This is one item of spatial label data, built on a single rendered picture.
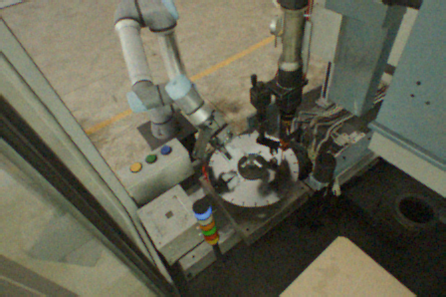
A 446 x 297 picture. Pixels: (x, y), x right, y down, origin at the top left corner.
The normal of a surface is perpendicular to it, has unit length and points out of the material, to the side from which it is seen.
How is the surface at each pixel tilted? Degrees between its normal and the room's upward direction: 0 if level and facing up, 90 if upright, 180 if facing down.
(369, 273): 0
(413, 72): 90
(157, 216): 0
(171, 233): 0
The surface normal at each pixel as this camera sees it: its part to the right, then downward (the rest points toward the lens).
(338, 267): -0.11, -0.65
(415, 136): -0.79, 0.24
